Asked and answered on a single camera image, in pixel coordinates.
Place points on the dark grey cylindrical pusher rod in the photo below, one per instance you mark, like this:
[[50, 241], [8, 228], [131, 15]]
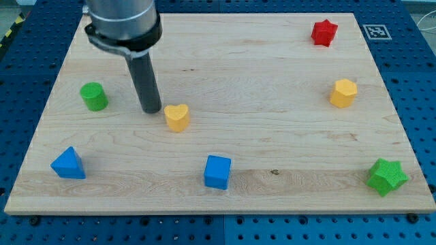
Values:
[[143, 77]]

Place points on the yellow heart block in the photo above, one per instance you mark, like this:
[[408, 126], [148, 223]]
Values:
[[177, 117]]

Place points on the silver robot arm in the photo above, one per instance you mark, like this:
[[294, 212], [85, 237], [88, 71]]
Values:
[[129, 28]]

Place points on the blue cube block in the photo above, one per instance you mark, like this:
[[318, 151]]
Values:
[[217, 172]]

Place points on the green cylinder block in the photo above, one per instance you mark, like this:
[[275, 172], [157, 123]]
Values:
[[94, 97]]

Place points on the blue triangle block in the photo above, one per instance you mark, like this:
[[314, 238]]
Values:
[[69, 165]]

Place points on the wooden board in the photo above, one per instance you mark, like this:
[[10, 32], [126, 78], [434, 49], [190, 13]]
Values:
[[258, 92]]

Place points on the red star block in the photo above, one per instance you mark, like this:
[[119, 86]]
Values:
[[324, 32]]

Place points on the yellow hexagon block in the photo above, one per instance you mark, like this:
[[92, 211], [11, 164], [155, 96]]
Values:
[[343, 93]]

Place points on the white fiducial marker tag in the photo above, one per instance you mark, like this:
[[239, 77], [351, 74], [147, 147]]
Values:
[[376, 32]]

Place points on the green star block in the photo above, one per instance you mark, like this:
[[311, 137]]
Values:
[[386, 176]]

